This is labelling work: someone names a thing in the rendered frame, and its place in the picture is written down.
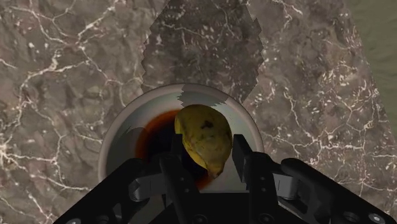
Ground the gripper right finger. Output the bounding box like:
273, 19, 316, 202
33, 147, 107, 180
232, 134, 397, 224

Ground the yellow-green mango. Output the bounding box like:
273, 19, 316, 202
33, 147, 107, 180
174, 104, 233, 179

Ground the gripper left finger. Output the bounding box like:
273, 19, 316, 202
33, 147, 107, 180
53, 133, 202, 224

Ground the white bowl with dark centre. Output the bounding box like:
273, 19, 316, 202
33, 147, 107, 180
97, 83, 265, 193

